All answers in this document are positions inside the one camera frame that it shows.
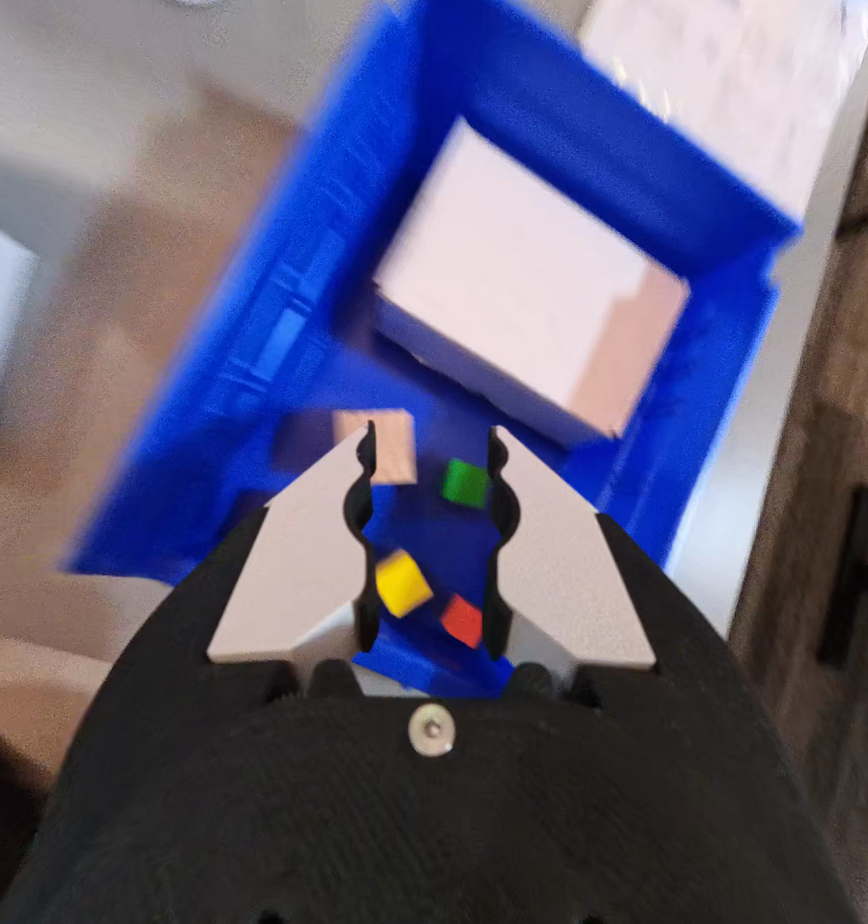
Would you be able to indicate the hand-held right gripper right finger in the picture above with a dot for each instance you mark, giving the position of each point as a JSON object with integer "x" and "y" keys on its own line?
{"x": 571, "y": 577}

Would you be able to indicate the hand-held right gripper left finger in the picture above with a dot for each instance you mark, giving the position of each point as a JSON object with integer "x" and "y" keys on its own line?
{"x": 289, "y": 577}

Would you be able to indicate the yellow wooden cube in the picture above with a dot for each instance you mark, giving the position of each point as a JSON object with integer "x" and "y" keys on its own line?
{"x": 404, "y": 581}

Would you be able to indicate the red wooden cube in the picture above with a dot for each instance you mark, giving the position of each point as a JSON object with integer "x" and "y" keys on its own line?
{"x": 463, "y": 621}

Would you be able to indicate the green wooden cube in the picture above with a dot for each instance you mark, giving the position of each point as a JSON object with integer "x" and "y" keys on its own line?
{"x": 465, "y": 482}

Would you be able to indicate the blue plastic bin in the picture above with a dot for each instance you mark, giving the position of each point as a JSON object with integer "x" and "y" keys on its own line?
{"x": 585, "y": 108}

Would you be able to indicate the black desk foot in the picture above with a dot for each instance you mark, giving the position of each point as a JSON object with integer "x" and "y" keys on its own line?
{"x": 849, "y": 577}

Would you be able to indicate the person's beige pants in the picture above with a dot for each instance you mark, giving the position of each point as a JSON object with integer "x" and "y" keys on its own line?
{"x": 30, "y": 693}

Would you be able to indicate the blue-bordered paper sheet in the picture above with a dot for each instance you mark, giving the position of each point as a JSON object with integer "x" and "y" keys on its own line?
{"x": 730, "y": 72}

